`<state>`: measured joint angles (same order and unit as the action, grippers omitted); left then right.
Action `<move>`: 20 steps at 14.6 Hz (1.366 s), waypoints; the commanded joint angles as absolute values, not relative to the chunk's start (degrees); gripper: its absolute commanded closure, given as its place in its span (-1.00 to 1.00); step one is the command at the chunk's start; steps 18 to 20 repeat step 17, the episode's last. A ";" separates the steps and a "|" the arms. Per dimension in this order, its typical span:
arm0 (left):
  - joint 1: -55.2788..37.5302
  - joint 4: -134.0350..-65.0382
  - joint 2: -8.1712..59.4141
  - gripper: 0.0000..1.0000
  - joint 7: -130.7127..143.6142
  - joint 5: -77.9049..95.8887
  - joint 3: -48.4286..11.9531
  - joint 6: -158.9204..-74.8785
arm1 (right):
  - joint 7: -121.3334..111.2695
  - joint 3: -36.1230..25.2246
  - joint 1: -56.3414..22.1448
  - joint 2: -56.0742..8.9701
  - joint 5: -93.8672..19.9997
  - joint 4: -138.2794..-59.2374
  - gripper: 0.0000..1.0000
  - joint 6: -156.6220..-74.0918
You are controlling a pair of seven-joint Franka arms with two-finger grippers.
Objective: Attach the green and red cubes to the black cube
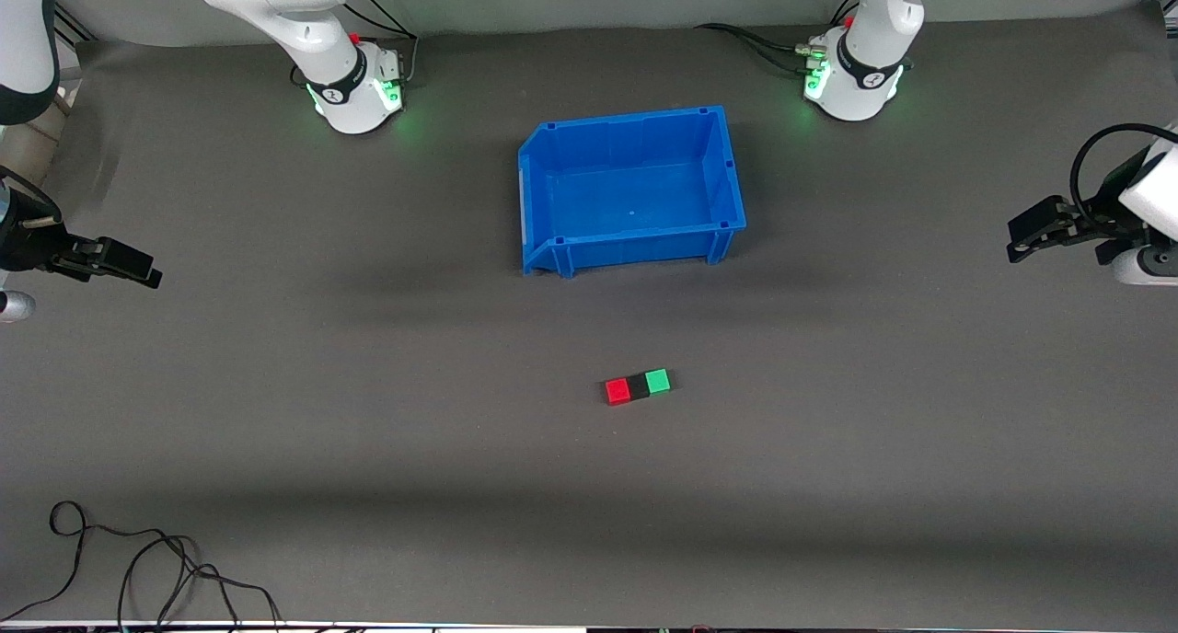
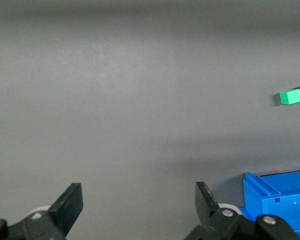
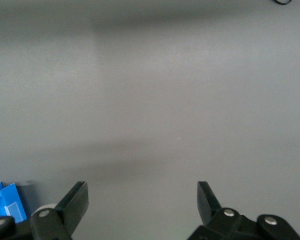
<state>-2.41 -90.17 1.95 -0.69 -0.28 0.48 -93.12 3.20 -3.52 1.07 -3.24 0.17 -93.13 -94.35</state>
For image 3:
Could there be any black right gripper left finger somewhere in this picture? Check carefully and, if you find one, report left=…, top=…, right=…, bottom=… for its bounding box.
left=0, top=181, right=89, bottom=240

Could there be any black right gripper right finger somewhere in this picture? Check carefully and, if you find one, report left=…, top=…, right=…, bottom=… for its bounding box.
left=187, top=181, right=300, bottom=240

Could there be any blue plastic storage bin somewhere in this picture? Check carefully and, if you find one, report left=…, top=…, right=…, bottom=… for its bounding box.
left=0, top=181, right=28, bottom=223

